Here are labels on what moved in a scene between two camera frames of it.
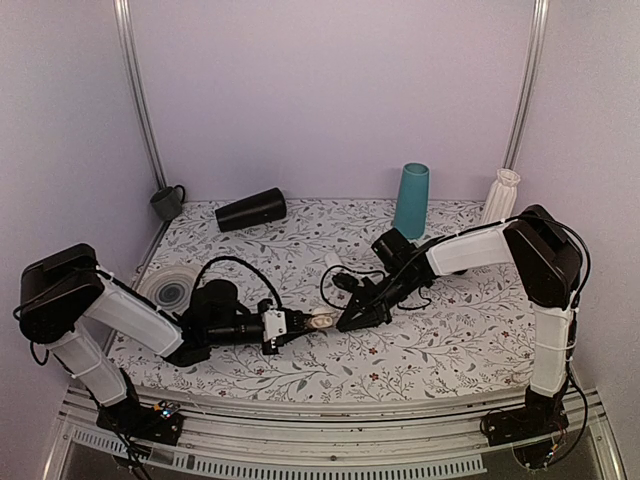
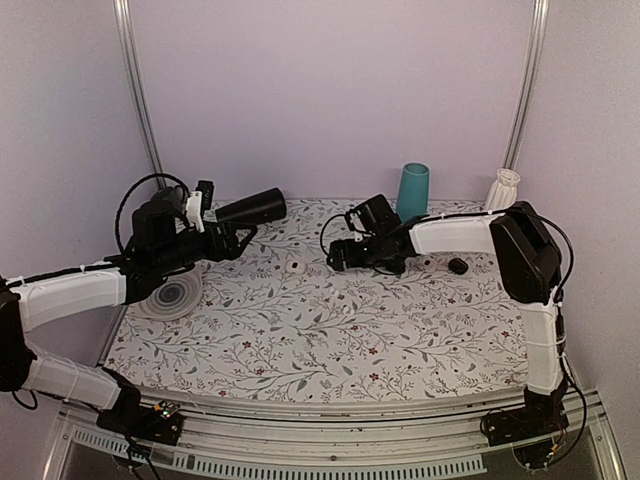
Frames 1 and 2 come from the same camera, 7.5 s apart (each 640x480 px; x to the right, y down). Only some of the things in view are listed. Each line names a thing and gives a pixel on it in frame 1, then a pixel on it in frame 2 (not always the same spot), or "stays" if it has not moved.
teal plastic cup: (412, 209) stays
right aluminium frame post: (527, 90) stays
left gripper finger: (286, 337) -> (240, 246)
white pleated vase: (501, 196) stays
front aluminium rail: (307, 441) stays
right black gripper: (372, 303) -> (351, 261)
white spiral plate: (170, 287) stays
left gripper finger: (296, 318) -> (233, 226)
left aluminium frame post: (135, 73) stays
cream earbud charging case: (322, 320) -> (295, 266)
